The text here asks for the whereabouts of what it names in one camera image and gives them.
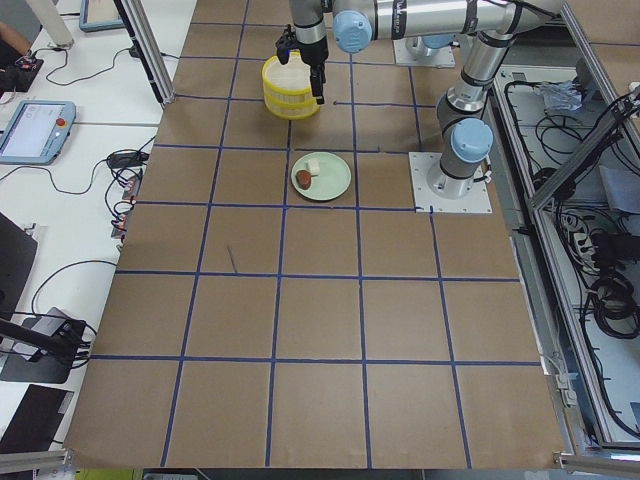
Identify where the aluminium frame post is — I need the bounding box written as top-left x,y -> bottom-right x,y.
114,0 -> 175,106

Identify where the brown steamed bun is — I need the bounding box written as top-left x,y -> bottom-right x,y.
295,169 -> 313,190

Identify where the white steamed bun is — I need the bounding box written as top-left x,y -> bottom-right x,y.
306,158 -> 320,177

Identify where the light green plate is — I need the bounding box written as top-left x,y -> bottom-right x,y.
288,152 -> 352,203

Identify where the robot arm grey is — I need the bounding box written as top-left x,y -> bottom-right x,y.
427,31 -> 514,200
276,1 -> 564,113

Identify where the teach pendant tablet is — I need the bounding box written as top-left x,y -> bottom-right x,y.
1,100 -> 76,166

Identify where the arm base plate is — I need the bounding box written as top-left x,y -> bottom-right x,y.
409,152 -> 492,214
393,36 -> 455,69

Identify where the black camera stand base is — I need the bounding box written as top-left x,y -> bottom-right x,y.
1,308 -> 88,384

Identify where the black laptop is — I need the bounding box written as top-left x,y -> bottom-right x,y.
0,214 -> 38,321

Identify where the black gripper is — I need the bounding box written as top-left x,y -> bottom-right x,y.
275,24 -> 328,105

